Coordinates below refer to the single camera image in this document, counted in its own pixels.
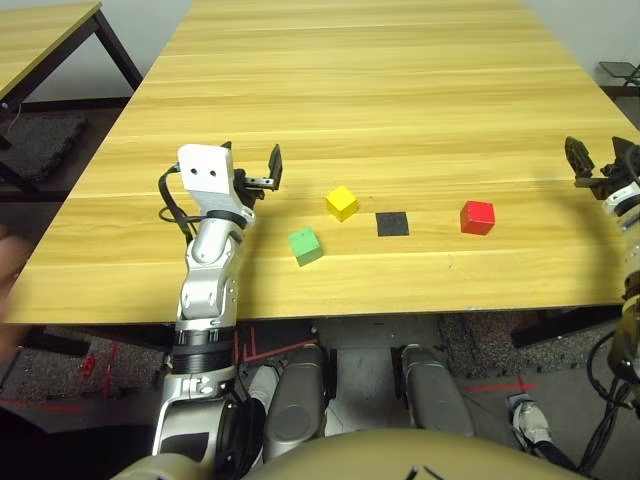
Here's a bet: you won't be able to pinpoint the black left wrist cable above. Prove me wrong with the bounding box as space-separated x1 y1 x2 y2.
157 166 202 247

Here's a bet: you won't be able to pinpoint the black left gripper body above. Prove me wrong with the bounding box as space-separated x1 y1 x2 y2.
232 168 279 211

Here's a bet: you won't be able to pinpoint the grey robot left leg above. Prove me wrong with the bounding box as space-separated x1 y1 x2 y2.
262 344 329 461

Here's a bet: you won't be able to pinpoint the black hanging cable bundle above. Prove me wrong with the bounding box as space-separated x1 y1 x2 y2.
578 329 634 476

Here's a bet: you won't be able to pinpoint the grey robot leg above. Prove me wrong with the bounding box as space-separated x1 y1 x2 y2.
399 344 476 439
262 344 329 461

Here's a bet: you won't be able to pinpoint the olive robot torso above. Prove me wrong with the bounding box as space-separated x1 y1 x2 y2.
112 428 581 480

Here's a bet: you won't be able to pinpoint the yellow wooden block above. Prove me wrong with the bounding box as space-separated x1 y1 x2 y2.
325 185 360 224

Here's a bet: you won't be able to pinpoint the dark interlocking floor mat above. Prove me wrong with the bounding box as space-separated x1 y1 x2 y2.
19 344 169 401

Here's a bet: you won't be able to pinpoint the blurry bystander hand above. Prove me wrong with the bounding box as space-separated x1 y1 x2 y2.
0 234 32 361

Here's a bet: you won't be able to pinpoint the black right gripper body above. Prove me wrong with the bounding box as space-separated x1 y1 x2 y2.
573 147 640 200

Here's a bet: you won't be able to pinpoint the black tripod stand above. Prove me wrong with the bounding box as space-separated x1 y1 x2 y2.
598 60 640 89

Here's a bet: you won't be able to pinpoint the black square pad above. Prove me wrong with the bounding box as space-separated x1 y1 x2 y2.
375 211 410 237

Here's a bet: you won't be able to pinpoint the grey foot pedal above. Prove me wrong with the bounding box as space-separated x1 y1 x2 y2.
507 392 554 449

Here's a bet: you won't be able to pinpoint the grey speckled foam mat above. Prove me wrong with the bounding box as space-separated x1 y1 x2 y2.
438 310 621 381

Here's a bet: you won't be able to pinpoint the black foam cushion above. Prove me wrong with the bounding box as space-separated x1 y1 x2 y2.
0 115 89 182

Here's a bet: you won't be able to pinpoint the grey robot right leg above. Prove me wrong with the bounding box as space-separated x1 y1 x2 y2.
399 344 476 439

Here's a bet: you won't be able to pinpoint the black table leg beam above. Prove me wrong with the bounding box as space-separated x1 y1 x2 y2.
22 323 172 352
509 305 626 350

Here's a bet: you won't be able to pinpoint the red wooden block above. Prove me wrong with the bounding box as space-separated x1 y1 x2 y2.
459 200 496 236

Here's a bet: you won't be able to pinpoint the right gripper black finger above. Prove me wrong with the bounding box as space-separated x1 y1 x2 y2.
610 135 634 172
564 135 596 177

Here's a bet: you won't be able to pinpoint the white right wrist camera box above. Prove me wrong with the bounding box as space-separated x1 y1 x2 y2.
601 180 640 217

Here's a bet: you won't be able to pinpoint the green wooden block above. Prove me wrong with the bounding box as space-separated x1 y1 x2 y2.
287 226 324 268

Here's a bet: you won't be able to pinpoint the wooden side table black legs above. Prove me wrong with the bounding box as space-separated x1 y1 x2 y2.
0 0 144 111

